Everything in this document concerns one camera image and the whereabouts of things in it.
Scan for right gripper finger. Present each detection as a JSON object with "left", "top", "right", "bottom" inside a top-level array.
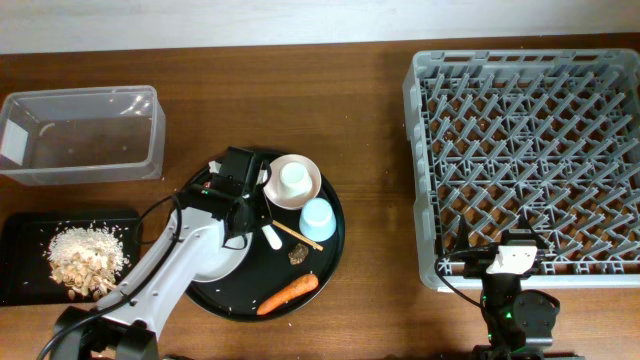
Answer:
[
  {"left": 453, "top": 216, "right": 470, "bottom": 252},
  {"left": 518, "top": 214, "right": 549, "bottom": 250}
]

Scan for white tissue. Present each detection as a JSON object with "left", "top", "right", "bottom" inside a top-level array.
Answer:
[{"left": 208, "top": 161, "right": 269, "bottom": 184}]

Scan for white dinner plate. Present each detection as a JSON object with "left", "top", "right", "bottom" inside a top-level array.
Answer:
[{"left": 193, "top": 233, "right": 253, "bottom": 283}]

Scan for light blue cup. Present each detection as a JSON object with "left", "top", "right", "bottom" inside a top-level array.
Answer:
[{"left": 299, "top": 198, "right": 337, "bottom": 242}]

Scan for brown food lump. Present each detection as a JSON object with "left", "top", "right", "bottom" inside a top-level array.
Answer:
[{"left": 288, "top": 243, "right": 309, "bottom": 265}]

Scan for orange carrot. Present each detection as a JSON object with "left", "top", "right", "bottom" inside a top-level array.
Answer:
[{"left": 257, "top": 274, "right": 319, "bottom": 316}]

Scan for rice and food scraps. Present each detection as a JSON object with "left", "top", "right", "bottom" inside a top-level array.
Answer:
[{"left": 43, "top": 223, "right": 131, "bottom": 301}]

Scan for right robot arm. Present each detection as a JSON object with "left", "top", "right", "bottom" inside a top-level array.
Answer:
[{"left": 452, "top": 216, "right": 560, "bottom": 360}]

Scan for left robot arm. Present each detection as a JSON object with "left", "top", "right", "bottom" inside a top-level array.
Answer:
[{"left": 39, "top": 147, "right": 272, "bottom": 359}]

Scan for grey dishwasher rack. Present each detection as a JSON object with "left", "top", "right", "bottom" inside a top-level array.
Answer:
[{"left": 402, "top": 49, "right": 639, "bottom": 291}]

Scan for pink shallow bowl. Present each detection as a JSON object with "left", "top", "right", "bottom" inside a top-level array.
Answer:
[{"left": 264, "top": 154, "right": 322, "bottom": 210}]

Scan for white upturned cup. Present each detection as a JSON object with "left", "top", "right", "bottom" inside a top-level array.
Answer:
[{"left": 279, "top": 162, "right": 312, "bottom": 198}]

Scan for white plastic fork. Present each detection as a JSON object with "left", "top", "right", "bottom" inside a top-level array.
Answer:
[{"left": 262, "top": 225, "right": 283, "bottom": 250}]

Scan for wooden chopstick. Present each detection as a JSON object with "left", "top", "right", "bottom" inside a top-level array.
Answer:
[{"left": 272, "top": 220, "right": 324, "bottom": 251}]

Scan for round black serving tray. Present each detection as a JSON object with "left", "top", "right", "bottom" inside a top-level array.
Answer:
[{"left": 177, "top": 147, "right": 346, "bottom": 321}]

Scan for clear plastic bin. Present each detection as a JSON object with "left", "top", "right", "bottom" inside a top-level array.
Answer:
[{"left": 1, "top": 85, "right": 166, "bottom": 186}]

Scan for black rectangular tray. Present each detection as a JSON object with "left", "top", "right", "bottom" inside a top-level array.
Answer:
[{"left": 1, "top": 208, "right": 143, "bottom": 307}]

